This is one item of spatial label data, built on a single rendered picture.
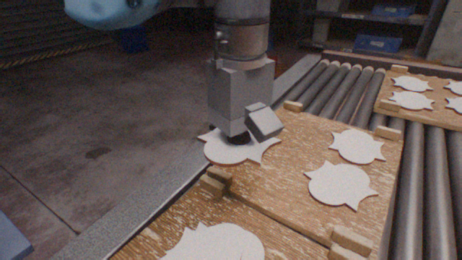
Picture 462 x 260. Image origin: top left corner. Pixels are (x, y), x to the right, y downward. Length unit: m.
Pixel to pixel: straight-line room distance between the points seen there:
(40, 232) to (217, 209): 1.57
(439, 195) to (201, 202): 0.50
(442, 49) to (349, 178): 4.33
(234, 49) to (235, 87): 0.05
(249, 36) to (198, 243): 0.31
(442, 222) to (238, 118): 0.44
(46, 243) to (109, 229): 1.36
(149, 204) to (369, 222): 0.42
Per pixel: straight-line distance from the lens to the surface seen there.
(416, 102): 1.06
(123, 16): 0.23
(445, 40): 4.87
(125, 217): 0.59
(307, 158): 0.67
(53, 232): 1.96
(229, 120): 0.40
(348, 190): 0.61
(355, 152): 0.72
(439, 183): 0.76
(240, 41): 0.36
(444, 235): 0.65
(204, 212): 0.53
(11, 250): 0.70
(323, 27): 5.06
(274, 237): 0.50
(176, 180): 0.63
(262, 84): 0.41
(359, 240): 0.50
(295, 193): 0.58
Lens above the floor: 1.34
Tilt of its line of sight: 32 degrees down
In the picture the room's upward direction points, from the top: straight up
